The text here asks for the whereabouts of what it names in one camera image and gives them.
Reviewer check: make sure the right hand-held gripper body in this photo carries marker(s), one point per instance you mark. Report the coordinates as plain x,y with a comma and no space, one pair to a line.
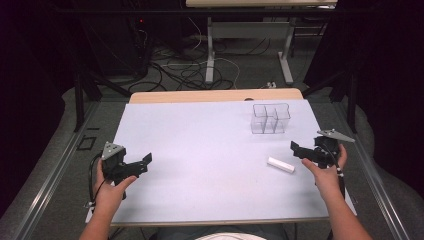
328,146

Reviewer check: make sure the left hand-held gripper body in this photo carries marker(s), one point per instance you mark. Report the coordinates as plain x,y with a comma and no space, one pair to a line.
113,163

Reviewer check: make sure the person's left hand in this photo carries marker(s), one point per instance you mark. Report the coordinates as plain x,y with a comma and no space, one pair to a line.
111,195

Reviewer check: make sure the person's right hand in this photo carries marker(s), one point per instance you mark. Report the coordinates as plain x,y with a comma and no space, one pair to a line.
328,180

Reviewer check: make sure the white rectangular eraser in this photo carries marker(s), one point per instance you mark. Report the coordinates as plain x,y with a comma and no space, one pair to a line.
281,164

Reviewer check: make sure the clear plastic compartment organizer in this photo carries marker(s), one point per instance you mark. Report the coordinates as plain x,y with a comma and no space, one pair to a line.
270,119

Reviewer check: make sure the black metal stand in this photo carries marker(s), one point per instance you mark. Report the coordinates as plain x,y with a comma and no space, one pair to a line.
80,96
346,96

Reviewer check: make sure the white table mat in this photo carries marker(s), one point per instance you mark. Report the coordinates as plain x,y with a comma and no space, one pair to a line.
213,160

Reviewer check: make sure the white power plug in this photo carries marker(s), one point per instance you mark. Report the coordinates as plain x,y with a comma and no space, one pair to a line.
271,85

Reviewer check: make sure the wooden table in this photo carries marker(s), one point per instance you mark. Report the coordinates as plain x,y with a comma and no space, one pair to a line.
213,96

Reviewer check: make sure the person's torso clothing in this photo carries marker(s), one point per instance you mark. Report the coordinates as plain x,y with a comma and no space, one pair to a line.
220,233

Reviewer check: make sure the dark computer tower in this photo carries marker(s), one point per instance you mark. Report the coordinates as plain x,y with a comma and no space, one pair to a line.
133,43

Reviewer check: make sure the white metal frame desk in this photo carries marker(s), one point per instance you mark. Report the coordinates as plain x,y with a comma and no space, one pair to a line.
250,30

